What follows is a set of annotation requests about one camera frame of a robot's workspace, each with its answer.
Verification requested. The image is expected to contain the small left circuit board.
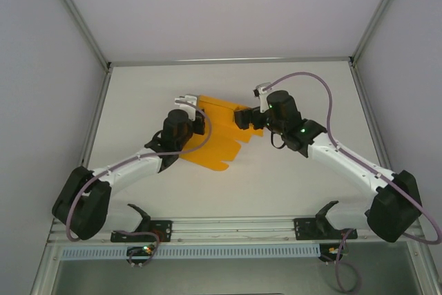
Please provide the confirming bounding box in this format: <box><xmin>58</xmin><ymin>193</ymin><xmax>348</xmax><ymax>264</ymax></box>
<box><xmin>126</xmin><ymin>245</ymin><xmax>155</xmax><ymax>258</ymax></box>

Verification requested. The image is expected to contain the small right circuit board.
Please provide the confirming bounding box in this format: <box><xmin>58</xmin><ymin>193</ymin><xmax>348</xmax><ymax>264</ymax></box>
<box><xmin>319</xmin><ymin>243</ymin><xmax>350</xmax><ymax>263</ymax></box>

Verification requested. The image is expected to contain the grey metal sheet panel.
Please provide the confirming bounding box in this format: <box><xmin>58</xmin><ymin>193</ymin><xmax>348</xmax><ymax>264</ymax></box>
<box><xmin>51</xmin><ymin>256</ymin><xmax>424</xmax><ymax>295</ymax></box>

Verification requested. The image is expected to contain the long aluminium frame bar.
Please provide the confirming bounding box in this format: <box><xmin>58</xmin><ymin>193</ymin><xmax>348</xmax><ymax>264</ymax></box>
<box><xmin>108</xmin><ymin>55</ymin><xmax>353</xmax><ymax>67</ymax></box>

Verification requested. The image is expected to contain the short aluminium frame leg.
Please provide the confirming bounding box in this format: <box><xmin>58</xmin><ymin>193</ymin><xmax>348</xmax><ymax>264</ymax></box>
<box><xmin>29</xmin><ymin>242</ymin><xmax>65</xmax><ymax>295</ymax></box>
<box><xmin>407</xmin><ymin>239</ymin><xmax>441</xmax><ymax>295</ymax></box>

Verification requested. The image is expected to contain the orange paper box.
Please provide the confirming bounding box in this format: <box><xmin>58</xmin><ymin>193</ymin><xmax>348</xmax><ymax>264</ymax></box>
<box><xmin>179</xmin><ymin>94</ymin><xmax>264</xmax><ymax>173</ymax></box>

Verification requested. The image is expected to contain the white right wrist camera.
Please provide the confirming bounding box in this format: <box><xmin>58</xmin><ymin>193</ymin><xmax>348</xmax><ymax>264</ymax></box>
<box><xmin>252</xmin><ymin>83</ymin><xmax>274</xmax><ymax>115</ymax></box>

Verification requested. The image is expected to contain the pale slotted cable duct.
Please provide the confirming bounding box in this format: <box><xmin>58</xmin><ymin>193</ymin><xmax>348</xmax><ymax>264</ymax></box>
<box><xmin>60</xmin><ymin>242</ymin><xmax>321</xmax><ymax>260</ymax></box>

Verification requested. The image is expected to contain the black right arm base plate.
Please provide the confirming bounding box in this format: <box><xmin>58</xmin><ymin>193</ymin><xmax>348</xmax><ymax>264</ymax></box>
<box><xmin>293</xmin><ymin>217</ymin><xmax>358</xmax><ymax>242</ymax></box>

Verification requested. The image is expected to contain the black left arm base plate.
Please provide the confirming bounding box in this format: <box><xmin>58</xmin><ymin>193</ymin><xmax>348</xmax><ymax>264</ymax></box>
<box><xmin>110</xmin><ymin>219</ymin><xmax>173</xmax><ymax>243</ymax></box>

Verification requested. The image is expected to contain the aluminium frame post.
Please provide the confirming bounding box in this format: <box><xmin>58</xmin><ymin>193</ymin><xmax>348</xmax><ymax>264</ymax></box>
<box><xmin>348</xmin><ymin>0</ymin><xmax>414</xmax><ymax>68</ymax></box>
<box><xmin>41</xmin><ymin>0</ymin><xmax>113</xmax><ymax>70</ymax></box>

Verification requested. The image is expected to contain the small circuit board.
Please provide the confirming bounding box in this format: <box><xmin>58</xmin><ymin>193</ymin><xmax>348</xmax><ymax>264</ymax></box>
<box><xmin>126</xmin><ymin>245</ymin><xmax>155</xmax><ymax>258</ymax></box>
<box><xmin>319</xmin><ymin>243</ymin><xmax>350</xmax><ymax>263</ymax></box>

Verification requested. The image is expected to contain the wide aluminium mounting rail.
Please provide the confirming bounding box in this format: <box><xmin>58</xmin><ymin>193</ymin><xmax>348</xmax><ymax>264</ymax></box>
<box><xmin>48</xmin><ymin>213</ymin><xmax>424</xmax><ymax>245</ymax></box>

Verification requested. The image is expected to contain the aluminium table side rail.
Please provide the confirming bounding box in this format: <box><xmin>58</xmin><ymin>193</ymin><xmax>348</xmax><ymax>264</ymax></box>
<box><xmin>348</xmin><ymin>63</ymin><xmax>398</xmax><ymax>175</ymax></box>
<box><xmin>77</xmin><ymin>65</ymin><xmax>114</xmax><ymax>171</ymax></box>

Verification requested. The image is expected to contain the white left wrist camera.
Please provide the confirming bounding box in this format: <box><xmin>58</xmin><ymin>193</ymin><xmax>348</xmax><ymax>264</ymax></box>
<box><xmin>173</xmin><ymin>93</ymin><xmax>198</xmax><ymax>120</ymax></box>

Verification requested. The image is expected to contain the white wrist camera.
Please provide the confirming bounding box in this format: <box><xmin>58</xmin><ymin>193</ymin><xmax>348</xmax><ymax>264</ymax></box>
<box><xmin>252</xmin><ymin>83</ymin><xmax>274</xmax><ymax>115</ymax></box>
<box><xmin>173</xmin><ymin>93</ymin><xmax>198</xmax><ymax>120</ymax></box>

